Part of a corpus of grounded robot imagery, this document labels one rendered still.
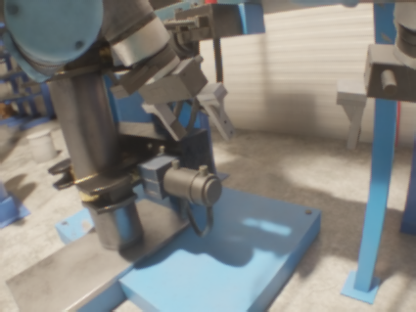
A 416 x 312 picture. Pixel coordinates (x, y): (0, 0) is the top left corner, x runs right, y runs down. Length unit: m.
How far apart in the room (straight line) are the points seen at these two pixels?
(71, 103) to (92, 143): 0.17
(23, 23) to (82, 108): 0.83
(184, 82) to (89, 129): 0.70
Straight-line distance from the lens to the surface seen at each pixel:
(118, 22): 0.45
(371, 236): 1.04
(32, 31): 0.28
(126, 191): 1.06
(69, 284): 1.27
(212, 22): 0.68
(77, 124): 1.10
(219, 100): 0.45
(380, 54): 0.37
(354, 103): 0.39
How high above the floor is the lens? 0.91
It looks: 21 degrees down
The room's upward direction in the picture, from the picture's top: 9 degrees counter-clockwise
